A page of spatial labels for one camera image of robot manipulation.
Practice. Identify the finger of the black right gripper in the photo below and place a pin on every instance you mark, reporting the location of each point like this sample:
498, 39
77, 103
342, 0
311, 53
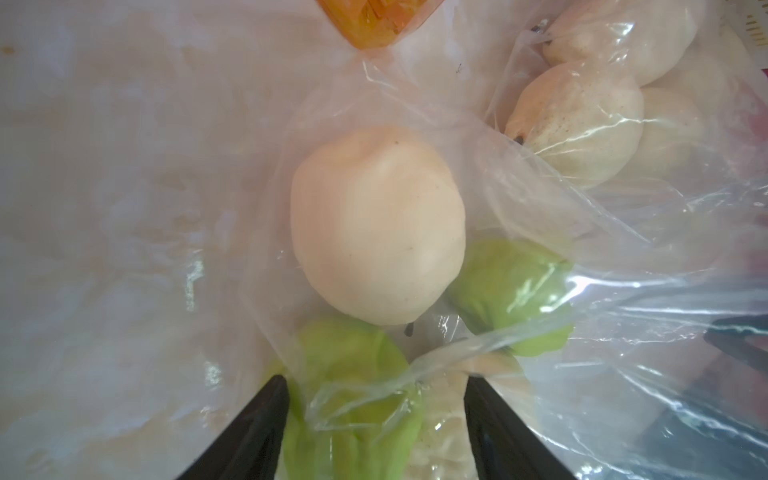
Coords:
730, 335

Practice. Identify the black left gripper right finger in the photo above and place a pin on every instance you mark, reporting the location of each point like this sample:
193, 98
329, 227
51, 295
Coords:
503, 447

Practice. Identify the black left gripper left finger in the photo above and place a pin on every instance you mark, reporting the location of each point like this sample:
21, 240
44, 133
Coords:
249, 447

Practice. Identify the clear blue zip-top bag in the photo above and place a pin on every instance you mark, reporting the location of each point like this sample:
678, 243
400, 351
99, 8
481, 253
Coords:
624, 384

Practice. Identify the cream toy pear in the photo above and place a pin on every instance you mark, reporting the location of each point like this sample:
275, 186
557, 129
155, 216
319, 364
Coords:
443, 449

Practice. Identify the green toy pear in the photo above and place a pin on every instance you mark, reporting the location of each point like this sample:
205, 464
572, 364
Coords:
341, 424
504, 282

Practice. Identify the cream pear zip bag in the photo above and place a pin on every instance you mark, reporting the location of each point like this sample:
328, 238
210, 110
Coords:
673, 126
706, 73
648, 37

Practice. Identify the small clear pear bag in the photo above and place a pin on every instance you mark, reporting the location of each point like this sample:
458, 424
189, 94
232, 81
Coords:
366, 93

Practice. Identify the cream pear in zip bag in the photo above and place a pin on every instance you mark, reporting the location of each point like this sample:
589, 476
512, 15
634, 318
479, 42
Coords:
585, 123

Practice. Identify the cream pear in small bag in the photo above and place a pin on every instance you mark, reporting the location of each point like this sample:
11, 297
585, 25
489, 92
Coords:
378, 224

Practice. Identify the orange soap pump bottle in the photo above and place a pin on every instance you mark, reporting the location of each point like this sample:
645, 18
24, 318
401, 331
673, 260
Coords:
372, 24

